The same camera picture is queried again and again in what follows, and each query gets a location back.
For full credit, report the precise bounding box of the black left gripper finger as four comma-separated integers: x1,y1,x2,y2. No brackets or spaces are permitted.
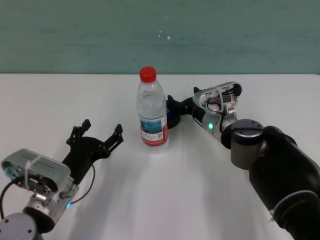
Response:
99,123,124,158
65,119,92,146

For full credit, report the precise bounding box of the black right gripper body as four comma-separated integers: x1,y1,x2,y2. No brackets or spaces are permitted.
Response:
179,95,205,119

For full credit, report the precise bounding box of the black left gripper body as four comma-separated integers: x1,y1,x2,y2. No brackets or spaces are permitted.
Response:
61,135,111,185

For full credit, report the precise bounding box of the blue push button black base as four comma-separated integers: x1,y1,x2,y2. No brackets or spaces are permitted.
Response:
164,99,182,130

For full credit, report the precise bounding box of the clear water bottle red cap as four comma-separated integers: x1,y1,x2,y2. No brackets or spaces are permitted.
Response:
135,65,169,155

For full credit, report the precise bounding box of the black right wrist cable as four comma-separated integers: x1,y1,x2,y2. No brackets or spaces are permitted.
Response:
190,105,209,129

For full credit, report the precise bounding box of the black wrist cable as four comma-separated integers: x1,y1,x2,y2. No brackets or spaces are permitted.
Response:
190,105,209,129
69,163,97,205

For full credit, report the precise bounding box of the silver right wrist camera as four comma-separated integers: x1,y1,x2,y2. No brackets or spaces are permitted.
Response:
193,80,243,116

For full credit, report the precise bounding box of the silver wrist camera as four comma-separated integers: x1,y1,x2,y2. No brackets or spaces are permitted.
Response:
0,148,72,192
193,80,243,116

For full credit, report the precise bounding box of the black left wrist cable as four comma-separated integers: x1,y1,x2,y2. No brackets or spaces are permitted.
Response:
69,163,97,205

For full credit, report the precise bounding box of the white zip tie right camera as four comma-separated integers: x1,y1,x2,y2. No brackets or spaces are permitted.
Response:
215,85,226,112

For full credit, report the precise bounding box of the white zip tie camera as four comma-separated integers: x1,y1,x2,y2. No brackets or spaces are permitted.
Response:
23,155,42,189
215,85,226,112

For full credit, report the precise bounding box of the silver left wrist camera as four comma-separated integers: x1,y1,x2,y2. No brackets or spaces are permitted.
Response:
0,148,72,192

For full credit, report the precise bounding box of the white zip tie left camera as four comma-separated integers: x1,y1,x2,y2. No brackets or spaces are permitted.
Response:
23,155,42,189

